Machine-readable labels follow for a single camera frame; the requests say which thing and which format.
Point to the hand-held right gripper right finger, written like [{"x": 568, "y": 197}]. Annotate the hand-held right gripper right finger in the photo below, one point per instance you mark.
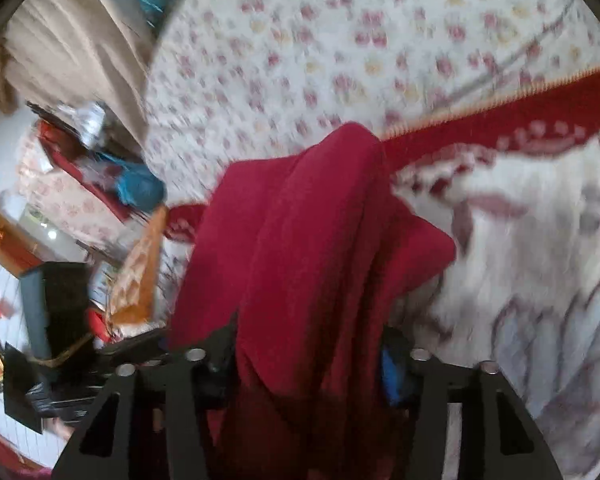
[{"x": 393, "y": 375}]

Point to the pink floral cloth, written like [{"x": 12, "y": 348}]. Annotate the pink floral cloth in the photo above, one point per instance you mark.
[{"x": 65, "y": 190}]

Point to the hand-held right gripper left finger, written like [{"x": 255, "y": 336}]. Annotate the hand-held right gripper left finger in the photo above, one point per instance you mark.
[{"x": 216, "y": 360}]

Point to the beige cloth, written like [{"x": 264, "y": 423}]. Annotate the beige cloth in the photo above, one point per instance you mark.
[{"x": 70, "y": 35}]

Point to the red and white patterned blanket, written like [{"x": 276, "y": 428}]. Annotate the red and white patterned blanket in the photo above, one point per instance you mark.
[{"x": 530, "y": 210}]

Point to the blue cloth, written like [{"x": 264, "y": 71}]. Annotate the blue cloth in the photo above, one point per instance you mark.
[{"x": 140, "y": 187}]

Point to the black box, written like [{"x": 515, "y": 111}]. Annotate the black box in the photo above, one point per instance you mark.
[{"x": 60, "y": 305}]

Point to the shiny plastic wrap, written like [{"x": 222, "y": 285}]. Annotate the shiny plastic wrap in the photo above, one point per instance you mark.
[{"x": 82, "y": 120}]

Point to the white floral bed sheet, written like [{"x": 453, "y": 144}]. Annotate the white floral bed sheet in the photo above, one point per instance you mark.
[{"x": 330, "y": 35}]

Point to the red and gold box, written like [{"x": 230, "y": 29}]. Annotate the red and gold box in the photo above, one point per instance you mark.
[{"x": 5, "y": 240}]

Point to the red knit garment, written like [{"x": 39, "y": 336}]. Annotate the red knit garment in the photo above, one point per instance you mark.
[{"x": 305, "y": 235}]

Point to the orange patterned bag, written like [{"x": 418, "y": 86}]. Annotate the orange patterned bag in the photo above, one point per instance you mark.
[{"x": 140, "y": 270}]

